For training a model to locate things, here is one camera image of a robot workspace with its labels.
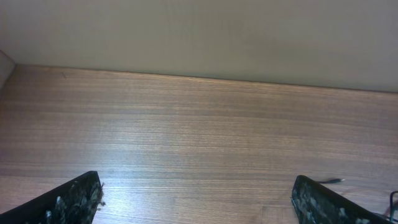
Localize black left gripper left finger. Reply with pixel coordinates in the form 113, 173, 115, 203
1, 170, 104, 224

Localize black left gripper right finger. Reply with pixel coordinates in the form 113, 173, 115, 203
291, 175, 392, 224

